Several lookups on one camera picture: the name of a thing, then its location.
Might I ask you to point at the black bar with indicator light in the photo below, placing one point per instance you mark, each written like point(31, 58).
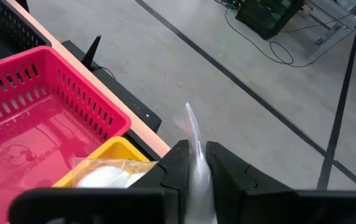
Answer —
point(128, 99)

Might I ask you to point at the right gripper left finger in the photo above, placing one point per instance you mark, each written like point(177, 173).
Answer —
point(165, 199)

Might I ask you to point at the yellow plastic basket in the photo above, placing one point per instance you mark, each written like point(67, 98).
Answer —
point(115, 149)

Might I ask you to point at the red plastic basket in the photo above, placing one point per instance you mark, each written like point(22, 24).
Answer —
point(25, 130)

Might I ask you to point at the black fin bracket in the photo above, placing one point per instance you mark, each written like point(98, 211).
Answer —
point(91, 53)

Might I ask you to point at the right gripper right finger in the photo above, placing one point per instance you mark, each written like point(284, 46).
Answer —
point(259, 202)

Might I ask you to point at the black computer case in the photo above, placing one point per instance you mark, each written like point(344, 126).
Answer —
point(265, 15)

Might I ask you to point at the black plastic basket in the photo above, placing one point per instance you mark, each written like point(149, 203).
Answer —
point(7, 31)

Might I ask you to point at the grey metal table leg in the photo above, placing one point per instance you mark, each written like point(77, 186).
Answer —
point(336, 31)

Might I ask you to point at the white vanity pack bag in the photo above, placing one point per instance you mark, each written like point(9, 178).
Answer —
point(200, 186)

